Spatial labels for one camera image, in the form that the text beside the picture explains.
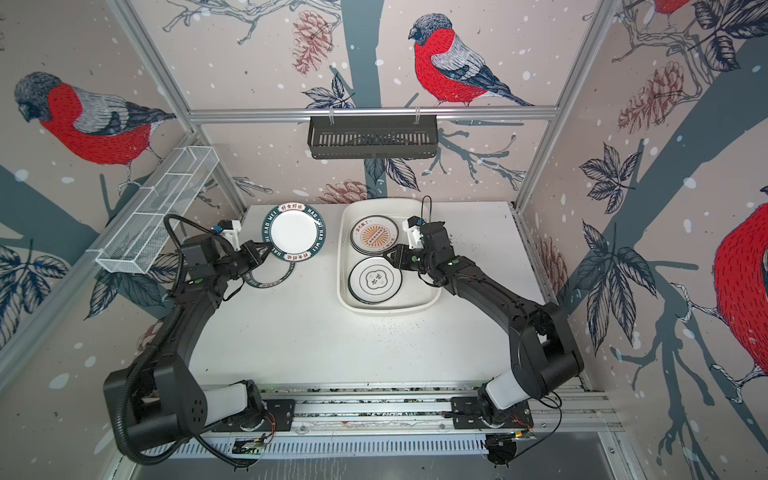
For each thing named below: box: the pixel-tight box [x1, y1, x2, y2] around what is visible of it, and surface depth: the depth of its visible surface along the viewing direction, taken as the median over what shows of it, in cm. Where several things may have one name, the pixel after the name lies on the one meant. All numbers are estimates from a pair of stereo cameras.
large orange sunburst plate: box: [350, 215, 400, 256], surface depth 112 cm
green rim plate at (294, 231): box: [262, 202, 327, 263], surface depth 87 cm
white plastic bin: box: [337, 198, 442, 314], surface depth 100 cm
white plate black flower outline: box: [347, 257, 403, 305], surface depth 100 cm
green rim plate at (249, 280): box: [242, 262, 296, 289], surface depth 100 cm
